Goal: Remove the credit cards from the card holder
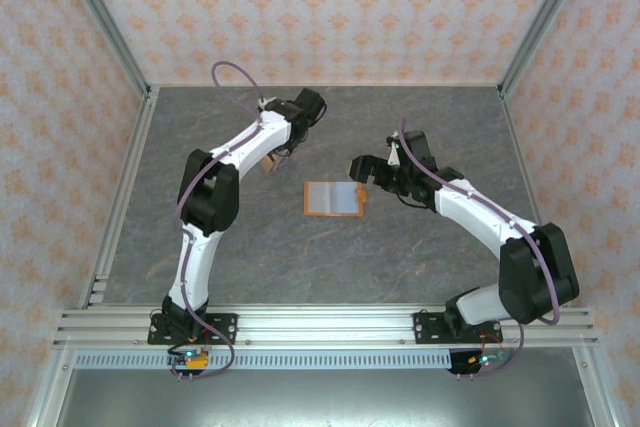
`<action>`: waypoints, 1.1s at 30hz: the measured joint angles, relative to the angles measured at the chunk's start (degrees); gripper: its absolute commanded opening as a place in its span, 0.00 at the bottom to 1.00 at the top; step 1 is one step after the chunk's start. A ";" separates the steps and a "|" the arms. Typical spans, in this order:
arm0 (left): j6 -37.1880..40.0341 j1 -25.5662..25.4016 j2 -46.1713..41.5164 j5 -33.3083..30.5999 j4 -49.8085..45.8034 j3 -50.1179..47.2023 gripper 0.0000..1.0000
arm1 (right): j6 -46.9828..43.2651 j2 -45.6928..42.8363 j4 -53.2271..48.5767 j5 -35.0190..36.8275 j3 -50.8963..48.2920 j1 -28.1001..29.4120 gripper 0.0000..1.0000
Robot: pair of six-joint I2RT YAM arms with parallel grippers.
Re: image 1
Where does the aluminium frame leg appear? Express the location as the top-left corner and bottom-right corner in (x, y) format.
(24, 346), (76, 427)
(572, 346), (619, 427)

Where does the controller board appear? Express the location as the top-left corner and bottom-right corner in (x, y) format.
(167, 346), (211, 368)
(467, 351), (511, 368)

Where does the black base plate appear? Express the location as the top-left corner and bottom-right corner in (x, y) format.
(412, 310), (502, 346)
(147, 313), (239, 346)

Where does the aluminium table side rail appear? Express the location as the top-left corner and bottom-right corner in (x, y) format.
(79, 86), (161, 309)
(499, 86), (551, 228)

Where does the aluminium mounting beam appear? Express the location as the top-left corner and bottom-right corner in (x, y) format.
(52, 304), (600, 349)

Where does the left controller board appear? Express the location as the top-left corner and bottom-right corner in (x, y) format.
(167, 346), (211, 368)

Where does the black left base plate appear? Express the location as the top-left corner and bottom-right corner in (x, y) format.
(147, 313), (239, 346)

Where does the aluminium frame post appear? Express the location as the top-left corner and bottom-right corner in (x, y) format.
(52, 0), (154, 98)
(497, 0), (599, 98)

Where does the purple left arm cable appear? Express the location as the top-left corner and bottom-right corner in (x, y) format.
(172, 60), (274, 379)

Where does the slotted grey cable duct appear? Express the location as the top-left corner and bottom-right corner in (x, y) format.
(74, 350), (454, 371)

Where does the orange card holder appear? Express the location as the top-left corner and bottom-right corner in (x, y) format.
(302, 180), (370, 219)

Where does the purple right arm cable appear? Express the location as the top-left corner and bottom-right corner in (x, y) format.
(399, 118), (562, 378)

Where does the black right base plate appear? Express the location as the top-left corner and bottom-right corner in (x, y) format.
(412, 310), (502, 346)

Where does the right controller board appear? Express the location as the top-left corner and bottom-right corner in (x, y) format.
(467, 351), (511, 368)

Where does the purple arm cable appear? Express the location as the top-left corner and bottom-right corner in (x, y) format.
(399, 118), (562, 378)
(172, 60), (274, 379)

